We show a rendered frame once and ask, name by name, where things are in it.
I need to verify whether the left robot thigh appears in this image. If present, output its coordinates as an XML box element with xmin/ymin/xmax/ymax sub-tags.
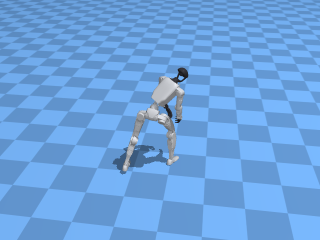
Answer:
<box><xmin>131</xmin><ymin>110</ymin><xmax>147</xmax><ymax>145</ymax></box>

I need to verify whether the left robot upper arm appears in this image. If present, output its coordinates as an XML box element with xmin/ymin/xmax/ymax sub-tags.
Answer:
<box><xmin>158</xmin><ymin>76</ymin><xmax>166</xmax><ymax>84</ymax></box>

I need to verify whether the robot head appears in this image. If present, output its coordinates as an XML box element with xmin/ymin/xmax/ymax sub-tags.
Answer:
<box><xmin>170</xmin><ymin>67</ymin><xmax>188</xmax><ymax>84</ymax></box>

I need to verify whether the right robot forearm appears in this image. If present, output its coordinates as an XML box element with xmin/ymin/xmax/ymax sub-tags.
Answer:
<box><xmin>176</xmin><ymin>106</ymin><xmax>183</xmax><ymax>120</ymax></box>

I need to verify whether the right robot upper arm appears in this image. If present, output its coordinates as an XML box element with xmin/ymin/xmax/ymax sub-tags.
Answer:
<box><xmin>174</xmin><ymin>87</ymin><xmax>185</xmax><ymax>111</ymax></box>

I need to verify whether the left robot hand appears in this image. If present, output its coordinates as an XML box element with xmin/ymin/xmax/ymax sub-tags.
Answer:
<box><xmin>164</xmin><ymin>104</ymin><xmax>173</xmax><ymax>118</ymax></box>

